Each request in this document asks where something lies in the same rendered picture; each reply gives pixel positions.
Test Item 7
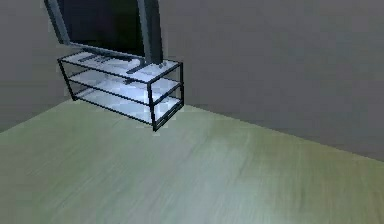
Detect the black frame glass television stand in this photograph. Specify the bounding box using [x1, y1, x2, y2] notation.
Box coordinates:
[57, 49, 185, 133]

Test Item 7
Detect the black television set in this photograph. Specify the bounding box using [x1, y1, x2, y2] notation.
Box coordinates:
[43, 0, 164, 75]

